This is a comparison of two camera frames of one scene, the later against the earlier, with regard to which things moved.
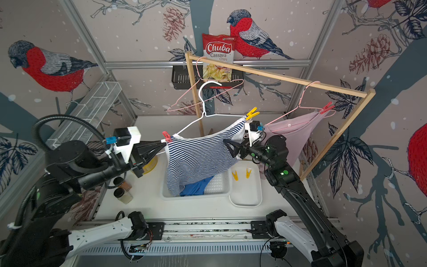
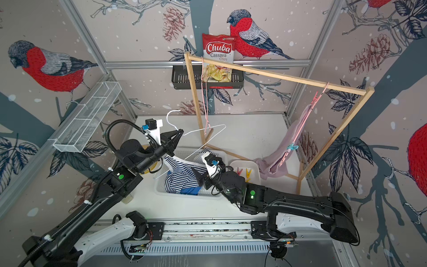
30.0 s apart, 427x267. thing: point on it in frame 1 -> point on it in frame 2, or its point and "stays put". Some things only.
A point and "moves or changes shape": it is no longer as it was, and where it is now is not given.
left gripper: (139, 157) -> (170, 144)
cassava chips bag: (221, 48) stays put
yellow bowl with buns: (150, 166) stays put
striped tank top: (190, 160) moves or changes shape
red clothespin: (327, 108) -> (315, 98)
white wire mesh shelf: (90, 109) stays put
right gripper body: (256, 153) -> (209, 183)
